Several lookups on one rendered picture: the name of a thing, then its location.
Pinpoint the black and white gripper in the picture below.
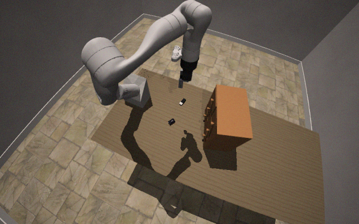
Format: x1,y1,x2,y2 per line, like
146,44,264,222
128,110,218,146
171,46,200,88

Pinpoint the black 9v battery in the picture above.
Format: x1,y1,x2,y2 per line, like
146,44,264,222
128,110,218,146
168,118,175,125

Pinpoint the small brown wooden chest of drawers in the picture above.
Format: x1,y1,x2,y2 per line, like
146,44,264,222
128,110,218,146
203,84,253,152

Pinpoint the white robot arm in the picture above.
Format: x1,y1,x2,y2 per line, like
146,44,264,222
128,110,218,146
81,0,212,106

